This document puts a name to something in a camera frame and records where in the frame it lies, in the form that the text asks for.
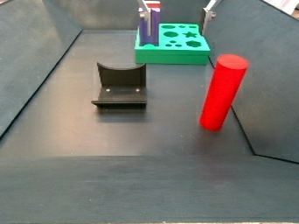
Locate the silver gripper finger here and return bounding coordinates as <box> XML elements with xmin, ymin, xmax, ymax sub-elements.
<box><xmin>137</xmin><ymin>0</ymin><xmax>153</xmax><ymax>33</ymax></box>
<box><xmin>201</xmin><ymin>0</ymin><xmax>220</xmax><ymax>33</ymax></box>

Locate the red cylinder peg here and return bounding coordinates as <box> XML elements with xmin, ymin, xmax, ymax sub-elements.
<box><xmin>200</xmin><ymin>54</ymin><xmax>249</xmax><ymax>131</ymax></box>

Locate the green shape sorter board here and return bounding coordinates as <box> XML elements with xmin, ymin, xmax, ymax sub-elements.
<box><xmin>135</xmin><ymin>24</ymin><xmax>212</xmax><ymax>65</ymax></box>

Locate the purple striped block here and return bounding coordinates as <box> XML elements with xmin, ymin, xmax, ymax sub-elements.
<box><xmin>138</xmin><ymin>0</ymin><xmax>161</xmax><ymax>46</ymax></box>

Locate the black curved cradle stand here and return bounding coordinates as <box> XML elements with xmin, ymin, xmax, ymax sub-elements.
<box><xmin>91</xmin><ymin>63</ymin><xmax>147</xmax><ymax>107</ymax></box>

